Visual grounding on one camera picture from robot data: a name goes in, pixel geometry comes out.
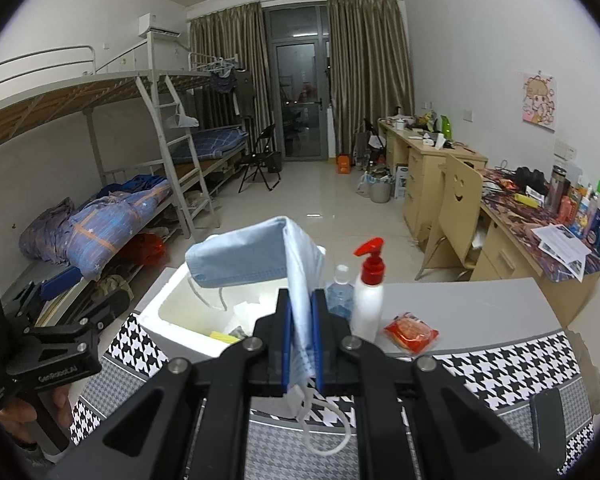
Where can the orange box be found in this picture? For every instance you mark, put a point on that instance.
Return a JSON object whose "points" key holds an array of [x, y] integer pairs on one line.
{"points": [[343, 164]]}

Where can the person's left hand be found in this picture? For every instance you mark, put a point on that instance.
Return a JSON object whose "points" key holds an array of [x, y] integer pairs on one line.
{"points": [[17, 420]]}

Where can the black smartphone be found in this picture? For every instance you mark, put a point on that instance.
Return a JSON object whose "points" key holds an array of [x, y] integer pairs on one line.
{"points": [[547, 425]]}

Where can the wooden chair with smiley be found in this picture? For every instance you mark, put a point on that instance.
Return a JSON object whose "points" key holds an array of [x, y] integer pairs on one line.
{"points": [[455, 195]]}

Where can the cartoon wall poster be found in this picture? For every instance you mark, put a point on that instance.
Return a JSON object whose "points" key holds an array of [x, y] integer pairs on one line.
{"points": [[539, 101]]}

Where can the red bag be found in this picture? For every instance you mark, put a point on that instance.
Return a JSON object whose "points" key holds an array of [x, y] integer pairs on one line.
{"points": [[145, 249]]}

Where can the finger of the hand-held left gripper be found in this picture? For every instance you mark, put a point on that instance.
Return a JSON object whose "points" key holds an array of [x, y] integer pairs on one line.
{"points": [[60, 285], [107, 307]]}

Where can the glass balcony door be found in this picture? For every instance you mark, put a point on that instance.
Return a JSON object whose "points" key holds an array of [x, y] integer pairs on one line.
{"points": [[297, 85]]}

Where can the white blue carton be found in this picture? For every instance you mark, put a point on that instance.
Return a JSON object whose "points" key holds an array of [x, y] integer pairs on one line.
{"points": [[401, 182]]}

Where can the wooden desk with patterned cover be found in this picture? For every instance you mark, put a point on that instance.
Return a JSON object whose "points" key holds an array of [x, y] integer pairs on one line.
{"points": [[510, 270]]}

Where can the red snack packet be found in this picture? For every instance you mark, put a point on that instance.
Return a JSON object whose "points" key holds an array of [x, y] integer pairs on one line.
{"points": [[411, 332]]}

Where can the white red pump bottle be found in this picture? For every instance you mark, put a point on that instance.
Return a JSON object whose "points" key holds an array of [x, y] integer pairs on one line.
{"points": [[367, 305]]}

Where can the white bed ladder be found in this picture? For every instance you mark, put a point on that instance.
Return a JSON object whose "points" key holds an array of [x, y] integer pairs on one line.
{"points": [[180, 160]]}

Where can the clear blue water bottle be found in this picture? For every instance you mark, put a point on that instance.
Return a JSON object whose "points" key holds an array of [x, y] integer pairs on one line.
{"points": [[339, 300]]}

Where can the dark thermos flask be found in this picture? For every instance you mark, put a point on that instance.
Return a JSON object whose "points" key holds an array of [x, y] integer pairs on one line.
{"points": [[556, 187]]}

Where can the brown curtain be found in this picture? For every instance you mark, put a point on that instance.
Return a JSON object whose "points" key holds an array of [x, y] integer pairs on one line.
{"points": [[230, 75], [370, 70]]}

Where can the blue checked mattress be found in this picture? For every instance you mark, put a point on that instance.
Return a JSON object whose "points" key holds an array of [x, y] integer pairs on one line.
{"points": [[212, 142]]}

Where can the white air conditioner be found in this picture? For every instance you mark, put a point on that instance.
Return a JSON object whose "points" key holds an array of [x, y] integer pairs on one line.
{"points": [[159, 25]]}

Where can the white metal bunk bed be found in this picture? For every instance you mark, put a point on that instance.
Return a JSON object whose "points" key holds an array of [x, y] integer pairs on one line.
{"points": [[55, 100], [215, 160]]}

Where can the blue face mask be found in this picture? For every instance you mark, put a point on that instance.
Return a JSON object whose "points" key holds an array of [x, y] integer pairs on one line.
{"points": [[240, 255]]}

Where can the black folding chair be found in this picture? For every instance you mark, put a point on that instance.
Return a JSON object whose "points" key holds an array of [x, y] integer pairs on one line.
{"points": [[260, 160]]}

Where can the dark hanging clothes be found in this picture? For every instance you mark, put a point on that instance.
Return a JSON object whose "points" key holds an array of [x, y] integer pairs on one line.
{"points": [[232, 85]]}

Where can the white foam box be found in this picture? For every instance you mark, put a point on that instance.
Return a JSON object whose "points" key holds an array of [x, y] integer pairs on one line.
{"points": [[180, 305]]}

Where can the white tissue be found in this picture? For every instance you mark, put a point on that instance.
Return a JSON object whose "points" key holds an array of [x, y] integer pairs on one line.
{"points": [[245, 312]]}

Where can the small wall socket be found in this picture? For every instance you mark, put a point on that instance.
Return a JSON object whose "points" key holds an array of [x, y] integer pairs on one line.
{"points": [[467, 114]]}

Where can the double wall socket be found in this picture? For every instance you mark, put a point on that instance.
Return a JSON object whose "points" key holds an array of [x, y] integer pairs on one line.
{"points": [[564, 149]]}

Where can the row of toiletry bottles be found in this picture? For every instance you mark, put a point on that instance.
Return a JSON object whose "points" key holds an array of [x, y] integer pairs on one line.
{"points": [[595, 220]]}

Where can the plain wooden desk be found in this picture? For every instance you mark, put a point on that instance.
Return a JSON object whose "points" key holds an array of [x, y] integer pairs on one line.
{"points": [[420, 180]]}

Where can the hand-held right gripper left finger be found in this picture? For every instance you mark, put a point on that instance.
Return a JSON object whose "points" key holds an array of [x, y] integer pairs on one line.
{"points": [[286, 350]]}

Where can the grey waste bucket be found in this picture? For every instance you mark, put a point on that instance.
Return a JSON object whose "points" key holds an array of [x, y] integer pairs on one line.
{"points": [[380, 190]]}

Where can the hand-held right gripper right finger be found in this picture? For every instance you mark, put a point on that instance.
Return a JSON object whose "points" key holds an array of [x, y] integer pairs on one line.
{"points": [[318, 350]]}

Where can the blue printed quilt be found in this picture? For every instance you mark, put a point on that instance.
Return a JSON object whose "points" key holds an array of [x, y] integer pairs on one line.
{"points": [[105, 220]]}

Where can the printed paper sheets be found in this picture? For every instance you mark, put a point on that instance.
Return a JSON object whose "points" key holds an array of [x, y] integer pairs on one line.
{"points": [[562, 250]]}

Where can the houndstooth table mat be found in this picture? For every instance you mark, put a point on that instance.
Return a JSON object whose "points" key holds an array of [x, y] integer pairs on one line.
{"points": [[480, 375]]}

